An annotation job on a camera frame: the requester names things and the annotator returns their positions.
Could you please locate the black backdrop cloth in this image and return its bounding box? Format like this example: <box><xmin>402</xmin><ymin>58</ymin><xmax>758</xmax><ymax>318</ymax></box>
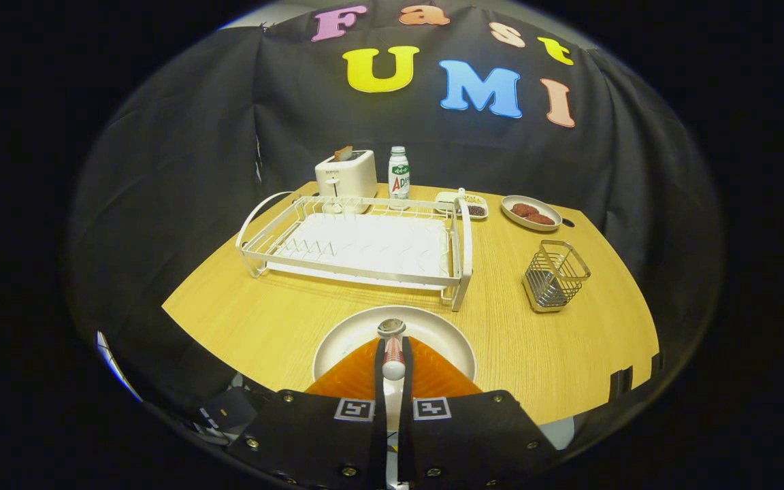
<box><xmin>69</xmin><ymin>0</ymin><xmax>723</xmax><ymax>443</ymax></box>

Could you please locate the white toaster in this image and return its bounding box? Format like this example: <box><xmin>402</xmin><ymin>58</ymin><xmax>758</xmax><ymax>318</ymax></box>
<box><xmin>315</xmin><ymin>149</ymin><xmax>378</xmax><ymax>214</ymax></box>

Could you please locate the metal wire basket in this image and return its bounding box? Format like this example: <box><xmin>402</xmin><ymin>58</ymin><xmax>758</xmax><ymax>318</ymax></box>
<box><xmin>522</xmin><ymin>240</ymin><xmax>591</xmax><ymax>314</ymax></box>

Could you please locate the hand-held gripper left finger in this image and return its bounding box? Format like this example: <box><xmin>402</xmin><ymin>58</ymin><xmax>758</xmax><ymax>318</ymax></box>
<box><xmin>225</xmin><ymin>338</ymin><xmax>387</xmax><ymax>490</ymax></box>

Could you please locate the white bottle with green label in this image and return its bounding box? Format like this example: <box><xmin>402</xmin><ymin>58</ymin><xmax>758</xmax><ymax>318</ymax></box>
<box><xmin>388</xmin><ymin>146</ymin><xmax>411</xmax><ymax>210</ymax></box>

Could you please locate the white ribbed drain tray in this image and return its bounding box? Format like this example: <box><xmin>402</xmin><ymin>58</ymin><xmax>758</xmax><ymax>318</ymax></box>
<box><xmin>266</xmin><ymin>213</ymin><xmax>451</xmax><ymax>287</ymax></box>

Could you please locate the white divided dish with beans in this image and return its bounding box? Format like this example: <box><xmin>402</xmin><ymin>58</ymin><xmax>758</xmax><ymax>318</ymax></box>
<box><xmin>434</xmin><ymin>188</ymin><xmax>489</xmax><ymax>221</ymax></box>

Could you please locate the white wire dish rack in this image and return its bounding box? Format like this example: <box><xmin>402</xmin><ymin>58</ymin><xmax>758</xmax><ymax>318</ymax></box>
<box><xmin>235</xmin><ymin>191</ymin><xmax>474</xmax><ymax>312</ymax></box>

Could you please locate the spoon with red checked handle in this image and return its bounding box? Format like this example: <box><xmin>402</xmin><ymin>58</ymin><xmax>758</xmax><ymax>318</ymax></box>
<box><xmin>376</xmin><ymin>318</ymin><xmax>408</xmax><ymax>382</ymax></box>

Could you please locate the beige plate with meat patties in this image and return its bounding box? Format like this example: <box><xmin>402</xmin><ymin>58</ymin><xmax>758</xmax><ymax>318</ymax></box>
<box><xmin>500</xmin><ymin>195</ymin><xmax>564</xmax><ymax>233</ymax></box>

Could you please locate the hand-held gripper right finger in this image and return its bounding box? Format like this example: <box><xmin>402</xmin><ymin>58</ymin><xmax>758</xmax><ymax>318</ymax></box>
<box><xmin>399</xmin><ymin>337</ymin><xmax>559</xmax><ymax>490</ymax></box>

